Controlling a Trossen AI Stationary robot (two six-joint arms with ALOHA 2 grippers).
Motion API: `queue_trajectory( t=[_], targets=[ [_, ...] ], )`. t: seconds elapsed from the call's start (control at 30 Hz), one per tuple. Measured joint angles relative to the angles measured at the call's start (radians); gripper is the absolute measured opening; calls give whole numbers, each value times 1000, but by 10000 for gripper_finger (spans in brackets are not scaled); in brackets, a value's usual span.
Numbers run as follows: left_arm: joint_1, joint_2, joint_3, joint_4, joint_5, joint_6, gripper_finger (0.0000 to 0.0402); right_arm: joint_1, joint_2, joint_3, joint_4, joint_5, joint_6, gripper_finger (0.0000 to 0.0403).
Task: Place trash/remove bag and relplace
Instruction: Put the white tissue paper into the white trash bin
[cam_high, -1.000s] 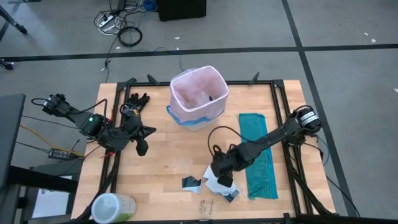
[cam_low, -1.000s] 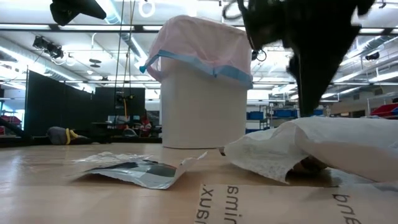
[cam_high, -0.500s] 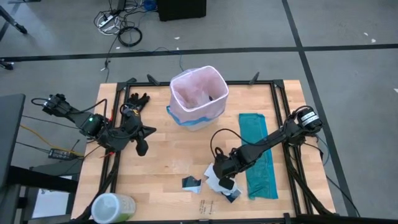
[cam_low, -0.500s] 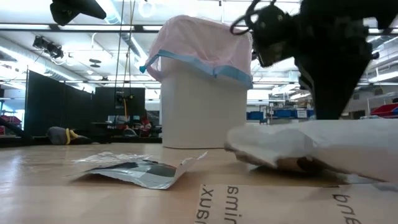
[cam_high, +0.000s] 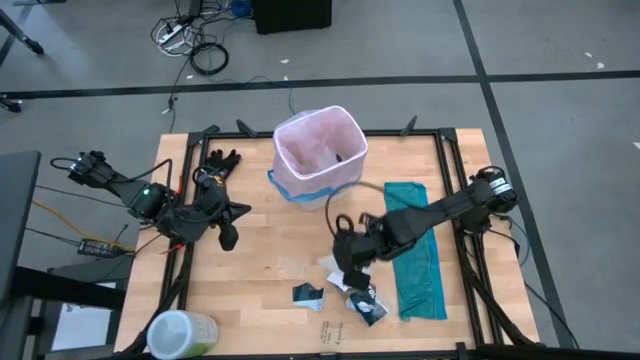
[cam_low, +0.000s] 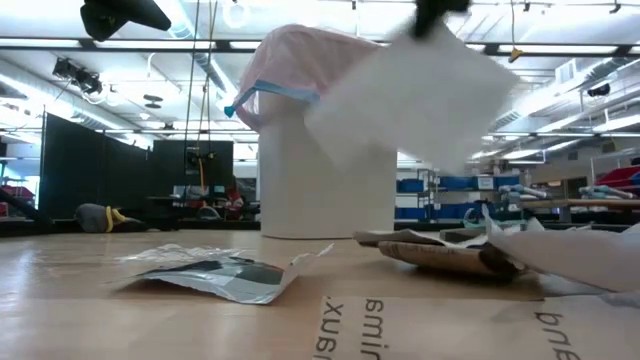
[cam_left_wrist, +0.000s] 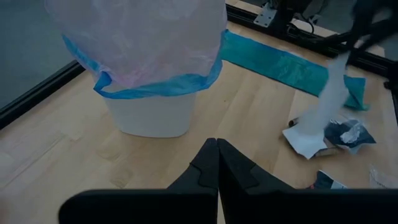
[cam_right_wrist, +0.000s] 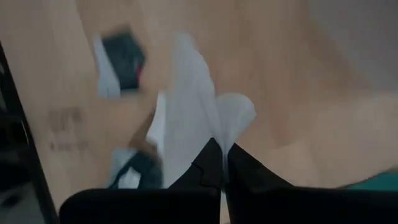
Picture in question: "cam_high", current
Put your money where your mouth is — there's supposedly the white plastic trash bin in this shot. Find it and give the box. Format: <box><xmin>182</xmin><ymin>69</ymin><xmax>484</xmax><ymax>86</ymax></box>
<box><xmin>292</xmin><ymin>189</ymin><xmax>354</xmax><ymax>212</ymax></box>

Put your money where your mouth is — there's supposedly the pink trash bag blue drawstring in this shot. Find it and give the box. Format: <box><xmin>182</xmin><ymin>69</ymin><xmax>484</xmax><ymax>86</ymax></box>
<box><xmin>267</xmin><ymin>104</ymin><xmax>370</xmax><ymax>204</ymax></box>

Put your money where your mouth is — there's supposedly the yellow cable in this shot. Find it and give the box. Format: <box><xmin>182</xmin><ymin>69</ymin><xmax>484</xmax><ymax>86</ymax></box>
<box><xmin>31</xmin><ymin>199</ymin><xmax>137</xmax><ymax>252</ymax></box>

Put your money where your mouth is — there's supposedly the black cabinet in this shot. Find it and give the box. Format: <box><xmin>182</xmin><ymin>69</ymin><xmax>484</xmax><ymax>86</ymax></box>
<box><xmin>251</xmin><ymin>0</ymin><xmax>333</xmax><ymax>35</ymax></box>

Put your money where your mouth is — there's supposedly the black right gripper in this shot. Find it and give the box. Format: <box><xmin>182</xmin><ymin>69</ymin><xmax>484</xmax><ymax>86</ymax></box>
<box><xmin>332</xmin><ymin>224</ymin><xmax>399</xmax><ymax>293</ymax></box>

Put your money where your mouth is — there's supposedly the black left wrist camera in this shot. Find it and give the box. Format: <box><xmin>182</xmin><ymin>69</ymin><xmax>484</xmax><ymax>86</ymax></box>
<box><xmin>198</xmin><ymin>172</ymin><xmax>225</xmax><ymax>201</ymax></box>

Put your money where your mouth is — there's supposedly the black caster foot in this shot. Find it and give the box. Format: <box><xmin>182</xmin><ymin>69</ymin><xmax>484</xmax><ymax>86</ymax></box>
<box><xmin>0</xmin><ymin>94</ymin><xmax>24</xmax><ymax>114</ymax></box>

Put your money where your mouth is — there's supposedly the thin black floor cable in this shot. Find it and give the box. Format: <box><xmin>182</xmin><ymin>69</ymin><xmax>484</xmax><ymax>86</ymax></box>
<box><xmin>160</xmin><ymin>47</ymin><xmax>187</xmax><ymax>134</ymax></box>

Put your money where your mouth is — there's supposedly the teal trash bag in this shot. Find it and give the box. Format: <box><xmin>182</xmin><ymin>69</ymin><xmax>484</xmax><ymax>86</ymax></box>
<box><xmin>383</xmin><ymin>181</ymin><xmax>449</xmax><ymax>322</ymax></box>

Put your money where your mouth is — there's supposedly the black desk beam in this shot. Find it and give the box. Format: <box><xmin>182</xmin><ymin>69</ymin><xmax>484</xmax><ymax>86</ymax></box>
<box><xmin>8</xmin><ymin>266</ymin><xmax>127</xmax><ymax>312</ymax></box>

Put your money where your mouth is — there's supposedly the dark grey desk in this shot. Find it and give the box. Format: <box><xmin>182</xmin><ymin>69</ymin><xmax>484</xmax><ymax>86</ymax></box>
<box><xmin>0</xmin><ymin>149</ymin><xmax>42</xmax><ymax>306</ymax></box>

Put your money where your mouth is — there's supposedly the white power strip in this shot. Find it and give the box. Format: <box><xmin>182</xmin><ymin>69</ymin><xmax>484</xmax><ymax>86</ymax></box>
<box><xmin>156</xmin><ymin>22</ymin><xmax>190</xmax><ymax>49</ymax></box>

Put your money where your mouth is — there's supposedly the white board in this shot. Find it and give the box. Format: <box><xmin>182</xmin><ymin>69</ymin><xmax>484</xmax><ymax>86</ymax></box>
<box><xmin>49</xmin><ymin>299</ymin><xmax>120</xmax><ymax>353</ymax></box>

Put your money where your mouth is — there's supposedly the white paper scrap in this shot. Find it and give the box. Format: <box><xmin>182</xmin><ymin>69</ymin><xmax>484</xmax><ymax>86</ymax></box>
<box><xmin>318</xmin><ymin>147</ymin><xmax>346</xmax><ymax>167</ymax></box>

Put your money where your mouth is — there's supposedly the black glove yellow trim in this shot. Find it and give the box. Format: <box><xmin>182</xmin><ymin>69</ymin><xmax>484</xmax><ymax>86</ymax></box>
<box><xmin>202</xmin><ymin>148</ymin><xmax>242</xmax><ymax>181</ymax></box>

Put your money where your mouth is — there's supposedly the white green wipes canister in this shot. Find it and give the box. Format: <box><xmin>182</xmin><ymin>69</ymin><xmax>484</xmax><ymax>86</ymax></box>
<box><xmin>146</xmin><ymin>309</ymin><xmax>220</xmax><ymax>360</ymax></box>

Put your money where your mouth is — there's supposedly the black power adapter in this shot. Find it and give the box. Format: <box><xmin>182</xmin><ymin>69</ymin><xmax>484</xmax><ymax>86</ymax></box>
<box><xmin>77</xmin><ymin>238</ymin><xmax>120</xmax><ymax>258</ymax></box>

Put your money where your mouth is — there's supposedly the black tripod leg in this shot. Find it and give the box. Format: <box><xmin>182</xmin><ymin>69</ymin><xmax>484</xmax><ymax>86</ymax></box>
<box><xmin>0</xmin><ymin>8</ymin><xmax>45</xmax><ymax>55</ymax></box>

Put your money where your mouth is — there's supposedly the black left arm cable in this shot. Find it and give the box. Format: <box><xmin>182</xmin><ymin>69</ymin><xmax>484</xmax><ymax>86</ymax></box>
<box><xmin>49</xmin><ymin>157</ymin><xmax>226</xmax><ymax>221</ymax></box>

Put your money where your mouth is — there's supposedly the thin blue cable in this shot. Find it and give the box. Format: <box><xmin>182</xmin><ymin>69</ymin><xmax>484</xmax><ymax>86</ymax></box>
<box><xmin>214</xmin><ymin>74</ymin><xmax>297</xmax><ymax>119</ymax></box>

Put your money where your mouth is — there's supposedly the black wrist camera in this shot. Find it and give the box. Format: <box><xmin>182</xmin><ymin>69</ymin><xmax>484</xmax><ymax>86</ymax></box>
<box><xmin>198</xmin><ymin>172</ymin><xmax>225</xmax><ymax>201</ymax></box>
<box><xmin>358</xmin><ymin>211</ymin><xmax>386</xmax><ymax>232</ymax></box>

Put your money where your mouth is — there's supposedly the black white printed wrapper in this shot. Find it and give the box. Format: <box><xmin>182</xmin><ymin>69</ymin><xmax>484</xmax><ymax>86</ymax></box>
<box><xmin>344</xmin><ymin>284</ymin><xmax>390</xmax><ymax>327</ymax></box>

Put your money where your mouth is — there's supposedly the black coiled cable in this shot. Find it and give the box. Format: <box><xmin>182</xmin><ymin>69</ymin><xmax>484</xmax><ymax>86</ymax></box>
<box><xmin>188</xmin><ymin>42</ymin><xmax>230</xmax><ymax>77</ymax></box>

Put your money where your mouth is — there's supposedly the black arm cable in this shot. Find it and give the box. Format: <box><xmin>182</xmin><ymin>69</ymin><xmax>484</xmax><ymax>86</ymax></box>
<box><xmin>49</xmin><ymin>157</ymin><xmax>226</xmax><ymax>221</ymax></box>
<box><xmin>324</xmin><ymin>180</ymin><xmax>386</xmax><ymax>236</ymax></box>

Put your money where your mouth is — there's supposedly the small black white wrapper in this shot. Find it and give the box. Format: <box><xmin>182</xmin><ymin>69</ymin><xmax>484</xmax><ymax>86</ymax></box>
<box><xmin>292</xmin><ymin>282</ymin><xmax>325</xmax><ymax>312</ymax></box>

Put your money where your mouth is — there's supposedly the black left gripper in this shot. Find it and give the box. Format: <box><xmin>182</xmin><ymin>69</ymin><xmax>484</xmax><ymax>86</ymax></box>
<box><xmin>183</xmin><ymin>198</ymin><xmax>253</xmax><ymax>253</ymax></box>

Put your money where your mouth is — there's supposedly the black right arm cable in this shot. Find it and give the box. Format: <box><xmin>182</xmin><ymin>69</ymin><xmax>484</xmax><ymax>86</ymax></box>
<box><xmin>324</xmin><ymin>180</ymin><xmax>386</xmax><ymax>236</ymax></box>

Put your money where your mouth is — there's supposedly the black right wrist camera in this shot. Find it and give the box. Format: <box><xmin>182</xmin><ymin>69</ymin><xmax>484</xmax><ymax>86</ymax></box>
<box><xmin>358</xmin><ymin>211</ymin><xmax>386</xmax><ymax>232</ymax></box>

